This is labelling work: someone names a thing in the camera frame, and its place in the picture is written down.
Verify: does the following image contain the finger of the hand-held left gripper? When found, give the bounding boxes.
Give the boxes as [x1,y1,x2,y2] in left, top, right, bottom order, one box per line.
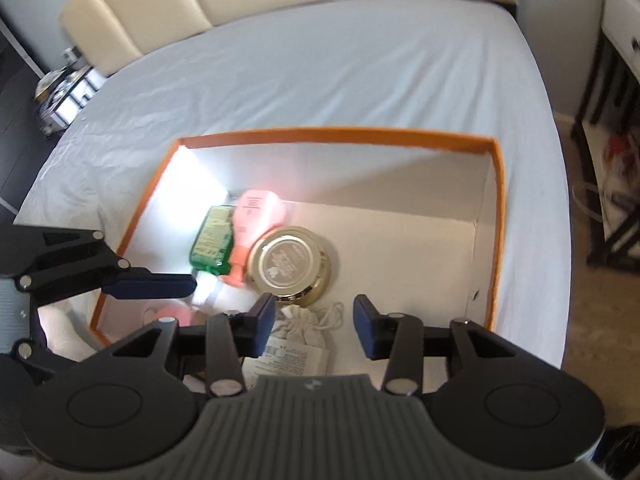
[10,339,83,387]
[0,225,197,307]

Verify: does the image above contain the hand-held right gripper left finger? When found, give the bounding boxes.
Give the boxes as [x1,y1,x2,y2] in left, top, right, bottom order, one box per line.
[111,292,277,397]

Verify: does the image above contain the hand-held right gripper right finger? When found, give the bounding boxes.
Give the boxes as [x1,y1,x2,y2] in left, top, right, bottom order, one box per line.
[352,295,521,395]

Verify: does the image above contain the pink round jar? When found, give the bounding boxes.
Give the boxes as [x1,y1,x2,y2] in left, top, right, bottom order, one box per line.
[142,304,193,328]

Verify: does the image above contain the white drawstring pouch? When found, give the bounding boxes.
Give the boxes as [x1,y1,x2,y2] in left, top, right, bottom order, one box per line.
[272,302,346,348]

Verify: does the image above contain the white printed packet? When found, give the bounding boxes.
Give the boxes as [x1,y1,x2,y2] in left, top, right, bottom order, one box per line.
[242,342,332,377]

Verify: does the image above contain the round gold tin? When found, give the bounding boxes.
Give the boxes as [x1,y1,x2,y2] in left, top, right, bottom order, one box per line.
[248,226,331,306]

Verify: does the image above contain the green liquid spray bottle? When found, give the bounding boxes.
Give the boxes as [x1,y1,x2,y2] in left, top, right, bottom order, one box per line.
[189,205,236,311]

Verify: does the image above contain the pink bottle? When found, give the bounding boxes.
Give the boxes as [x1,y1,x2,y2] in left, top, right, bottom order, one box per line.
[226,189,287,288]

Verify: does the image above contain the orange cardboard box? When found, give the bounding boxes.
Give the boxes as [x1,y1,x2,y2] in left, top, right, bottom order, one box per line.
[90,126,502,378]

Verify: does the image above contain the white sock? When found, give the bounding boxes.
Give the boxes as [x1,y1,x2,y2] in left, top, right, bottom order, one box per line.
[37,302,101,361]

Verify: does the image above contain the dark cabinet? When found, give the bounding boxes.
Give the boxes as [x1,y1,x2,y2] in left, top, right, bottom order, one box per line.
[0,15,51,211]

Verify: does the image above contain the cluttered white bedside table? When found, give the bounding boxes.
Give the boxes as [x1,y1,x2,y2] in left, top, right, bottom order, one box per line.
[35,47,108,128]

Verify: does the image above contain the bed with grey sheet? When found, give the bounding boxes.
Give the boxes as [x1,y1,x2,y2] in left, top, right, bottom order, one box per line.
[12,0,573,371]

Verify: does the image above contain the colourful bag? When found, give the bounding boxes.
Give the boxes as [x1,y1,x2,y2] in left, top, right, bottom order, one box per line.
[600,125,640,241]

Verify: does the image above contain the white and black nightstand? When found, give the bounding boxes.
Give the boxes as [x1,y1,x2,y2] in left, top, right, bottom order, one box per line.
[570,0,640,271]

